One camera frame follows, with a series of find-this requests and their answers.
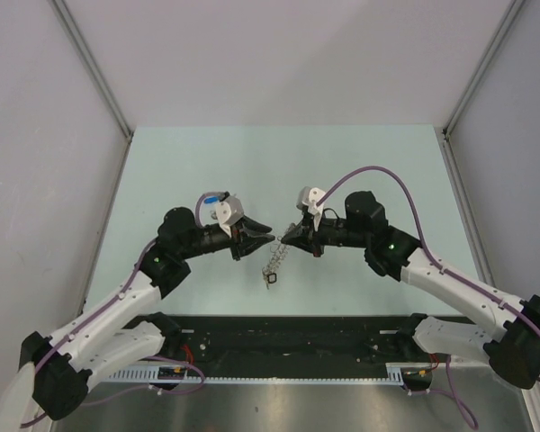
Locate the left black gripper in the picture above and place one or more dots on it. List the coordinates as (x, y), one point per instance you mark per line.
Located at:
(246, 244)

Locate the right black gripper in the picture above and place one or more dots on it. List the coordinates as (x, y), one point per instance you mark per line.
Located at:
(312, 243)

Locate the metal disc with keyrings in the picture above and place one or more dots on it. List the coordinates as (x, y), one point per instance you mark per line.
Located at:
(279, 252)

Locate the yellow tag key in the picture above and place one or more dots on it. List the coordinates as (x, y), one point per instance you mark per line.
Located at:
(270, 279)

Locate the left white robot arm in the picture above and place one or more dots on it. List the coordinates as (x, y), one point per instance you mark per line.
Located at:
(73, 359)

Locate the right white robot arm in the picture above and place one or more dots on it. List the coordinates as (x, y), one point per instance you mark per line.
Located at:
(503, 330)

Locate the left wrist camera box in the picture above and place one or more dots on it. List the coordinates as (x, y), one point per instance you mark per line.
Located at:
(228, 210)

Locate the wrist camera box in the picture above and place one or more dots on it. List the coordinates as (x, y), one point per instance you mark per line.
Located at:
(228, 210)
(310, 201)

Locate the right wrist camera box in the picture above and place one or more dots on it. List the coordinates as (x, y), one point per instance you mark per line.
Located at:
(310, 201)

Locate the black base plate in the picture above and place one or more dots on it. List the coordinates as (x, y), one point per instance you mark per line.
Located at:
(290, 347)

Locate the white slotted cable duct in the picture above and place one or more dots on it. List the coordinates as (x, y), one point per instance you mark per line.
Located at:
(161, 374)

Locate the right aluminium frame post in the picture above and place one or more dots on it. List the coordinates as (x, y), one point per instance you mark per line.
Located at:
(502, 31)

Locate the aluminium frame post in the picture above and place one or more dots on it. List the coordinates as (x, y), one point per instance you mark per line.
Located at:
(79, 43)
(502, 31)

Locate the left aluminium frame post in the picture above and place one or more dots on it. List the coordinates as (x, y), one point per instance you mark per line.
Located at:
(79, 43)

